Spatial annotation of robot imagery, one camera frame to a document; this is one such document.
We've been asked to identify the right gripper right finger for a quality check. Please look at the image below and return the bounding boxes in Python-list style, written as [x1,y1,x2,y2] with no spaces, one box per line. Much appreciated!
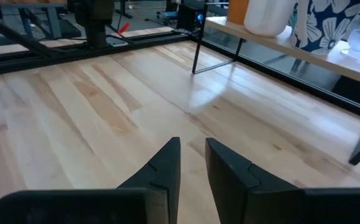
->
[205,138,360,224]

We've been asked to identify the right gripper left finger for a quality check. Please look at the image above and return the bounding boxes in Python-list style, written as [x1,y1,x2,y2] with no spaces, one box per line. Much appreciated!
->
[0,136,182,224]

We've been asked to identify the white ribbed mug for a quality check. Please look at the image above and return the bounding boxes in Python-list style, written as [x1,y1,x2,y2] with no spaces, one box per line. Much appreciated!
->
[244,0,296,38]

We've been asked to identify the orange mug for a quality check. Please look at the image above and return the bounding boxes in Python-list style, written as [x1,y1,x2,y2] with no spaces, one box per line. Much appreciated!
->
[227,0,249,26]

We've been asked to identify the wooden shelf black metal legs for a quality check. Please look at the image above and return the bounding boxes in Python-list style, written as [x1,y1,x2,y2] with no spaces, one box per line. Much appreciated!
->
[192,0,360,166]

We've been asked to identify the red tag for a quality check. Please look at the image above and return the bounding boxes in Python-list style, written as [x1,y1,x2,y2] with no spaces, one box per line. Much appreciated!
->
[117,21,131,35]

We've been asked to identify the black box blue light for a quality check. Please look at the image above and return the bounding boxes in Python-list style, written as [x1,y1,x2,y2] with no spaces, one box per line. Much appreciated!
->
[175,2,206,32]

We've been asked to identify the black metal table frame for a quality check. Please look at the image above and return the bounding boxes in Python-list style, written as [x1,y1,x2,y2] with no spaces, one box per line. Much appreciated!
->
[0,11,360,124]

